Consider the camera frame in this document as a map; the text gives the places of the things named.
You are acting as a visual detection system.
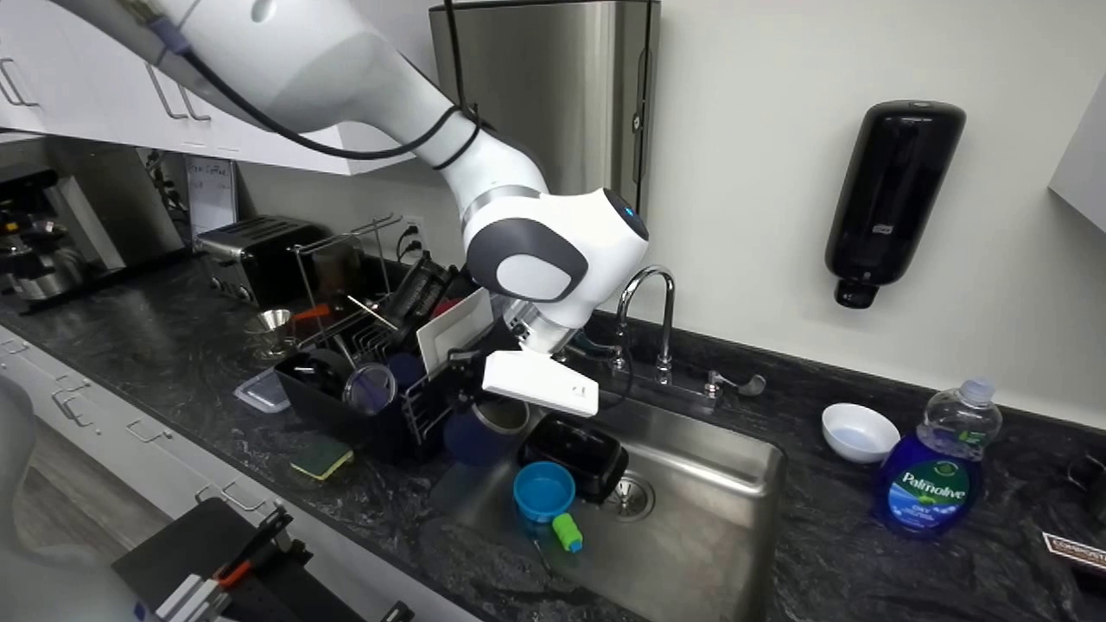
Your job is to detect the chrome faucet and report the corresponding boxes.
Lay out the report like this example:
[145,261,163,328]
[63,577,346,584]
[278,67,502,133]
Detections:
[608,265,683,384]

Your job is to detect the green yellow sponge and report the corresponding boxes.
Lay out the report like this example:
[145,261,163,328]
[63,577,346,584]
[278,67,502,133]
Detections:
[289,440,354,482]

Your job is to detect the steel paper towel dispenser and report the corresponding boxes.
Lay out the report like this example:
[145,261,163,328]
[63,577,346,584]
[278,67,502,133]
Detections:
[429,0,660,206]

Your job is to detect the light blue measuring cup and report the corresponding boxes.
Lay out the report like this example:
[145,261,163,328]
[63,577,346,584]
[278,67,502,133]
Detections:
[512,459,583,551]

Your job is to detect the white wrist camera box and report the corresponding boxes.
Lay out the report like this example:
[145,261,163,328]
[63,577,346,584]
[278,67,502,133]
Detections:
[482,348,599,417]

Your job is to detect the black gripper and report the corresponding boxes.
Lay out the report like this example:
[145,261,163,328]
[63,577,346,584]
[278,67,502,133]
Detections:
[447,343,497,403]

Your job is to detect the black tray with pens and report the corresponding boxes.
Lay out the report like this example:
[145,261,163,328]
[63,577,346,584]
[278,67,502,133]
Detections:
[110,498,364,622]

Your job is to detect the small white bowl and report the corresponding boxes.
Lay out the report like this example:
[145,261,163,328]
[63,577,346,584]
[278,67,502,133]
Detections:
[824,401,900,462]

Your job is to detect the clear purple glass cup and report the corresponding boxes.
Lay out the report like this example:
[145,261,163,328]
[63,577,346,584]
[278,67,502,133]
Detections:
[342,364,398,414]

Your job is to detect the black container in sink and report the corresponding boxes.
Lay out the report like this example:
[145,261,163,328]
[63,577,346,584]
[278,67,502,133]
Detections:
[514,414,629,505]

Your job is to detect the white upper cabinet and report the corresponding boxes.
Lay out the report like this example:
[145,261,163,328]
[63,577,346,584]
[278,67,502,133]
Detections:
[0,0,383,176]

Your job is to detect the stainless steel sink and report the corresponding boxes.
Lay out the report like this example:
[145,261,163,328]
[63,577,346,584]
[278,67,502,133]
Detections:
[436,397,780,622]

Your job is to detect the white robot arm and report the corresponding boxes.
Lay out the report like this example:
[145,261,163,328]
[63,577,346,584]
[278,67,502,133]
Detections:
[54,0,650,417]

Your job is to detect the blue dish soap bottle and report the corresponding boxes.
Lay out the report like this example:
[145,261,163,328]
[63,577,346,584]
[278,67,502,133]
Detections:
[879,375,1001,536]

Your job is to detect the black soap dispenser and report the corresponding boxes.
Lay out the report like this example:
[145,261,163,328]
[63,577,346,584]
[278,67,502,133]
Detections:
[827,99,967,307]

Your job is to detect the black dish rack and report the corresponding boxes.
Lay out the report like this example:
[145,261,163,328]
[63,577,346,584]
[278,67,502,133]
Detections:
[278,255,477,459]

